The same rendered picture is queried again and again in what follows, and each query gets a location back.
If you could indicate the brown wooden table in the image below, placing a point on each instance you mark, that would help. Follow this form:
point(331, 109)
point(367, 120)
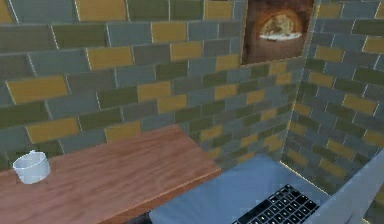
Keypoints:
point(116, 176)

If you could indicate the grey laptop with black keyboard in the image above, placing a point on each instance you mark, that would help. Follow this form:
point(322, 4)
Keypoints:
point(320, 203)

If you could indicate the white cup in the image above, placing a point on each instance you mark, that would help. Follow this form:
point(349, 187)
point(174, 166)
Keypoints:
point(32, 168)

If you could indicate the brown framed wall picture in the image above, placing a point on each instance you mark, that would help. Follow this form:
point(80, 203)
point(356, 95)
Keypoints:
point(276, 31)

